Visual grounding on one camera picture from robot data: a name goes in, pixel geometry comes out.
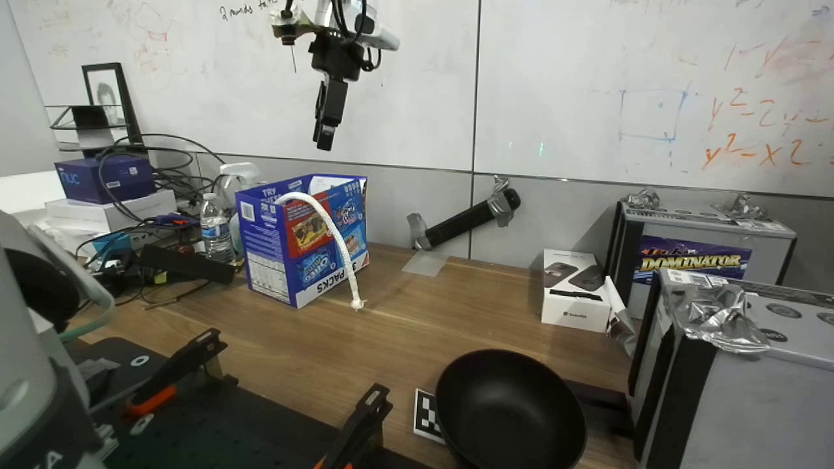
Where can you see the black clamp front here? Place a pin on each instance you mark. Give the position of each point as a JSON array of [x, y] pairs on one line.
[[360, 434]]

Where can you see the clear plastic water bottle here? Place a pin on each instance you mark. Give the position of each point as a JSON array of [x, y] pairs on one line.
[[214, 229]]

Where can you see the grey battery with foil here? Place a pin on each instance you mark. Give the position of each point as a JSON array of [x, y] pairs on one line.
[[733, 377]]

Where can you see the dark blue small box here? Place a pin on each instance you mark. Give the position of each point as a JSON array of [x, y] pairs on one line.
[[109, 179]]

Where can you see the Dominator battery box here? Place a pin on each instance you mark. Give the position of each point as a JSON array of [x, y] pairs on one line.
[[650, 235]]

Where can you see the small white product box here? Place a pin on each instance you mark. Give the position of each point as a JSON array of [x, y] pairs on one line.
[[578, 293]]

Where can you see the black tube with foil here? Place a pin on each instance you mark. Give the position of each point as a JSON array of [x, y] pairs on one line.
[[500, 207]]

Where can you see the fiducial marker tag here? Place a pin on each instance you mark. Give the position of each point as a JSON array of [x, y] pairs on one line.
[[425, 417]]

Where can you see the black picture frame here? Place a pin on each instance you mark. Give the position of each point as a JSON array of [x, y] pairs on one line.
[[109, 89]]

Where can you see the black flat device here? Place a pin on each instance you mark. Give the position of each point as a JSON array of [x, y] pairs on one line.
[[186, 263]]

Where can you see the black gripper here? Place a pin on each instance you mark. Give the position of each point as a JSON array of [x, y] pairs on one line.
[[341, 64]]

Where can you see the blue snack cardboard box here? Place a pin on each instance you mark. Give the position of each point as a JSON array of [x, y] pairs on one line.
[[304, 235]]

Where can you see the grey robot base foreground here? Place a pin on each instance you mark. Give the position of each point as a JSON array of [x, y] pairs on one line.
[[46, 403]]

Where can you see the black clamp with orange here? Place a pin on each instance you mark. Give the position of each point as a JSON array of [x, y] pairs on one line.
[[186, 370]]

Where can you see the black frying pan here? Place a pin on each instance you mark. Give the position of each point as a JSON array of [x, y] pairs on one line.
[[504, 409]]

